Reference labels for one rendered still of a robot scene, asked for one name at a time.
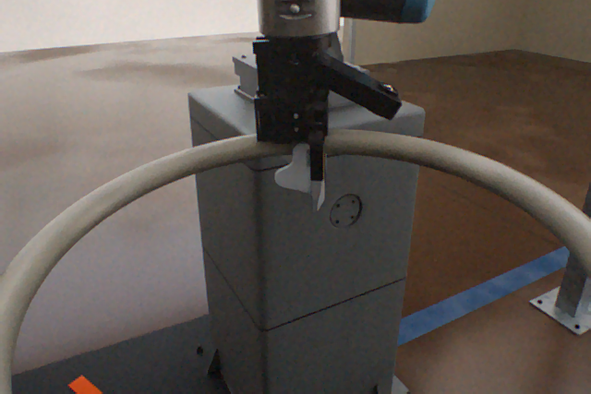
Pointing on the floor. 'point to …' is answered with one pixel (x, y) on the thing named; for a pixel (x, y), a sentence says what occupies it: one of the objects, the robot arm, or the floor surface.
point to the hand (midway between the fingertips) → (321, 192)
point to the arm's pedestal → (304, 258)
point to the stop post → (571, 292)
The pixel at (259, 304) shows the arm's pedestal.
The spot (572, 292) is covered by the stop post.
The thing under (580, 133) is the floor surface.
